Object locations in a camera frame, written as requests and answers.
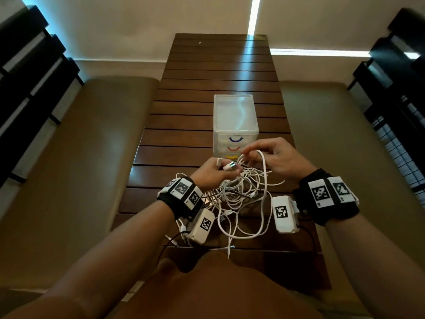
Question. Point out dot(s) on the person's left hand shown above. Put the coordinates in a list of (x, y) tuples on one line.
[(207, 177)]

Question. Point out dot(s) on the person's right hand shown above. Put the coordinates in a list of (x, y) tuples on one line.
[(285, 161)]

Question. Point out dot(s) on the person's left fingers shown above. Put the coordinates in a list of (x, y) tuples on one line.
[(227, 172)]

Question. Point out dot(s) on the person's right thumb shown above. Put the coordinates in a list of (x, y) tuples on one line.
[(259, 163)]

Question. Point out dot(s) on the person's right forearm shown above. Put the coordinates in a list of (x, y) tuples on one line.
[(378, 269)]

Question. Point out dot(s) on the person's left forearm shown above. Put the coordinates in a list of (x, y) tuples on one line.
[(99, 262)]

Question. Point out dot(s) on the clear plastic drawer organizer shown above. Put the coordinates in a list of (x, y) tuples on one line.
[(235, 117)]

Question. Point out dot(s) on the black left wristband with markers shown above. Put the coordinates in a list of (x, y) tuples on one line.
[(181, 195)]

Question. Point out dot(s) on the black wristband with markers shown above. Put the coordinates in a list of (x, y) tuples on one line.
[(181, 195), (327, 197)]

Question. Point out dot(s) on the black right wristband with markers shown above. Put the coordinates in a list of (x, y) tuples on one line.
[(327, 197)]

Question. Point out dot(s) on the brown cushioned bench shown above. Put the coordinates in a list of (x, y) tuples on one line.
[(76, 176), (342, 156)]

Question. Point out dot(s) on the person's brown shirt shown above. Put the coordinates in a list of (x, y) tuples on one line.
[(219, 289)]

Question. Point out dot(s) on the black slatted chair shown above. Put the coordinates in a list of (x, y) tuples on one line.
[(395, 89), (30, 83)]

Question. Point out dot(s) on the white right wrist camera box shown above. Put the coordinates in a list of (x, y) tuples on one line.
[(285, 214)]

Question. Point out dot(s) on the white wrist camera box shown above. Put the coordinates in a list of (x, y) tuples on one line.
[(285, 214), (201, 226)]

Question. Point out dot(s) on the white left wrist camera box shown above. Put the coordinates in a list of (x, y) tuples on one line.
[(201, 226)]

